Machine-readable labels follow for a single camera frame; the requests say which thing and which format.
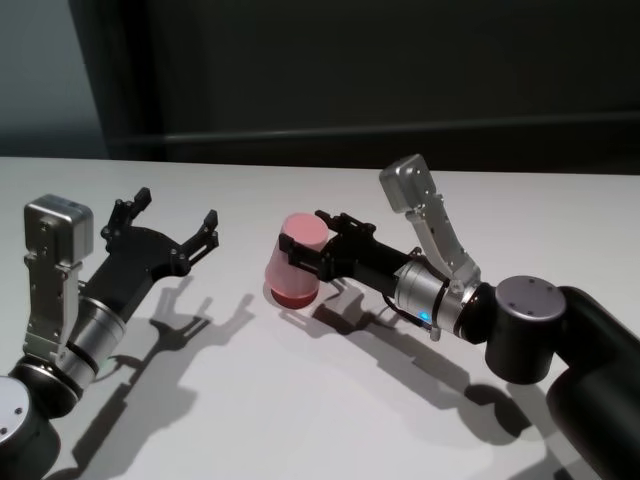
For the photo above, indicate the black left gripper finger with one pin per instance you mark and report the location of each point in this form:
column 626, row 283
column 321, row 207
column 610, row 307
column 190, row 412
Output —
column 125, row 212
column 202, row 240

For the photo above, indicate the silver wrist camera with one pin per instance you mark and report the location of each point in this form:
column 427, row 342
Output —
column 407, row 182
column 59, row 227

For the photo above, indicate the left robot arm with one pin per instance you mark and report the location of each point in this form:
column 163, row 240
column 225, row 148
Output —
column 45, row 385

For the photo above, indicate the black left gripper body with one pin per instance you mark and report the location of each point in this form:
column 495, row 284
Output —
column 127, row 265

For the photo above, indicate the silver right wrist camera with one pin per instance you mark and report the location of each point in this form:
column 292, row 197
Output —
column 407, row 182

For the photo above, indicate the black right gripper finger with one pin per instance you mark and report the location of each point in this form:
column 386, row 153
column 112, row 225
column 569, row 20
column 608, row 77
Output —
column 347, row 224
column 300, row 257

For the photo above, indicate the thin grey horizontal bar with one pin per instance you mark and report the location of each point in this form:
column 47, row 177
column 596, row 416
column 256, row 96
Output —
column 350, row 136

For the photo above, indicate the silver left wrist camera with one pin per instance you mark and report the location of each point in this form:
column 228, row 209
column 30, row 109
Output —
column 59, row 227

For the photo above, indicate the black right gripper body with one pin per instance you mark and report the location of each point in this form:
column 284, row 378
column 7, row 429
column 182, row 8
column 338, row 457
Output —
column 365, row 265

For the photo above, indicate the pink plastic cup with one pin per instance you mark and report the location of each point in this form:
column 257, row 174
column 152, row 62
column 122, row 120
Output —
column 297, row 260

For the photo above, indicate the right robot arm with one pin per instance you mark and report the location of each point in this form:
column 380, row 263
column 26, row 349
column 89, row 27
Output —
column 525, row 325

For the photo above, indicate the silver camera bracket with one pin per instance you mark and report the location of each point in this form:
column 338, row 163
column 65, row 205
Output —
column 442, row 245
column 50, row 305

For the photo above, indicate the silver left camera bracket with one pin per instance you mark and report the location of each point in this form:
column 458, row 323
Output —
column 50, row 305

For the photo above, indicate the silver right camera bracket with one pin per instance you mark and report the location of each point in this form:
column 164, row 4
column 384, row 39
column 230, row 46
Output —
column 442, row 245

